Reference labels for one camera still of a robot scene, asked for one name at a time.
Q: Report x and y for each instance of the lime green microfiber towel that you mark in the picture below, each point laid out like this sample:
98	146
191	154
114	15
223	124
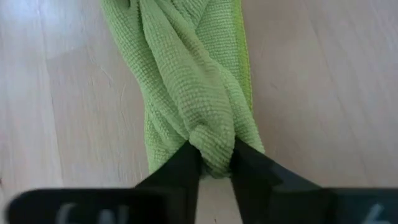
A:
186	77

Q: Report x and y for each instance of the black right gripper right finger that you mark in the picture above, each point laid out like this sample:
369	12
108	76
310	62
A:
264	183

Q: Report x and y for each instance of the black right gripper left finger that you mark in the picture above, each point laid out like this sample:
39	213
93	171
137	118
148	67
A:
177	180

